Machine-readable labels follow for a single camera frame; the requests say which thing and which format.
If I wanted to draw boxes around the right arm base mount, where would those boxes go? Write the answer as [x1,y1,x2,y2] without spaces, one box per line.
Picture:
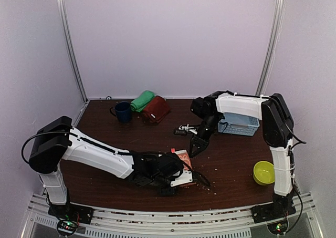
[250,203,296,235]

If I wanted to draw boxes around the green rolled towel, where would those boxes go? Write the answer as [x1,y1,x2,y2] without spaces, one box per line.
[131,90,155,112]

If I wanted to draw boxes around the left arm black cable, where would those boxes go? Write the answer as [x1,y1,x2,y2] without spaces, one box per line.
[21,131,132,165]

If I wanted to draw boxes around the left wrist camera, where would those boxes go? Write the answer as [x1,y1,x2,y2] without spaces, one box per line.
[170,170,194,188]

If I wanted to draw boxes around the left aluminium frame post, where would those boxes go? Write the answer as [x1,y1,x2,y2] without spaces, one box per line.
[56,0,88,103]

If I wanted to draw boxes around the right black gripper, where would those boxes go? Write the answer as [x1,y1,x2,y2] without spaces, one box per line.
[189,113,222,158]

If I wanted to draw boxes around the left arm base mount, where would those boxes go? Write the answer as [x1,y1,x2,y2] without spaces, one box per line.
[48,203,93,236]

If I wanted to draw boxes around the right aluminium frame post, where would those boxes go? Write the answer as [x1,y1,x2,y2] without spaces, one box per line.
[255,0,286,96]

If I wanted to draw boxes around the aluminium frame post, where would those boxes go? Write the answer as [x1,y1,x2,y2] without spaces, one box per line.
[255,0,286,96]
[56,0,88,103]

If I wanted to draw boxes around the front aluminium rail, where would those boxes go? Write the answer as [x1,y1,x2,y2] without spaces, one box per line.
[19,193,326,237]

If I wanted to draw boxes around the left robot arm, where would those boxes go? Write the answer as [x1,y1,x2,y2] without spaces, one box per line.
[21,116,211,219]

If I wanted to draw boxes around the yellow-green bowl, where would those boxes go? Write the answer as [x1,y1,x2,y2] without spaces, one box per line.
[253,161,275,186]

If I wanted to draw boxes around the light blue plastic basket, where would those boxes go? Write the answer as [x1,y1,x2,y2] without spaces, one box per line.
[217,113,260,137]

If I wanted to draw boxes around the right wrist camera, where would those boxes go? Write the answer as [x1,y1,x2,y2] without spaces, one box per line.
[173,124,199,136]

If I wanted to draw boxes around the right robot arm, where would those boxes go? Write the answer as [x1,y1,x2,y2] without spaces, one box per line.
[190,90,304,218]

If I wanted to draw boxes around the dark blue mug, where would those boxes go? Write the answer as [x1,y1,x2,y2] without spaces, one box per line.
[109,101,132,123]

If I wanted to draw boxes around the brown rolled towel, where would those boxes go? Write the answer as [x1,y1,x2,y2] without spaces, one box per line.
[141,96,171,124]

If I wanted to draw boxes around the orange patterned towel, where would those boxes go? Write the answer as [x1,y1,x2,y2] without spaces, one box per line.
[171,148,196,188]

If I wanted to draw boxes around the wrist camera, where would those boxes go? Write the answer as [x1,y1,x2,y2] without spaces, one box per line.
[170,170,194,188]
[173,124,199,136]

